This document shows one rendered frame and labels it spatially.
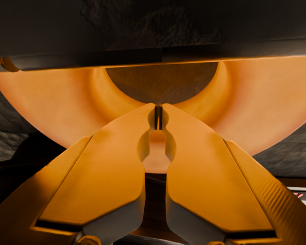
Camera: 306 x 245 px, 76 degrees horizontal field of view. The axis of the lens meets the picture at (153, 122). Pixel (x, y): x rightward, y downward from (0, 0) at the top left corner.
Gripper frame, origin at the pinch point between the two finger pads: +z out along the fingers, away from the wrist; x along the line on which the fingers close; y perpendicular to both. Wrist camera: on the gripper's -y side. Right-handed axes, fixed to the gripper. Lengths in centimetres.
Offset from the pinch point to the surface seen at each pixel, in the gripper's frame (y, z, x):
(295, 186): 25.8, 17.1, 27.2
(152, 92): 1.8, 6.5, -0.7
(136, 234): 14.4, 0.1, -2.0
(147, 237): 15.0, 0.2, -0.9
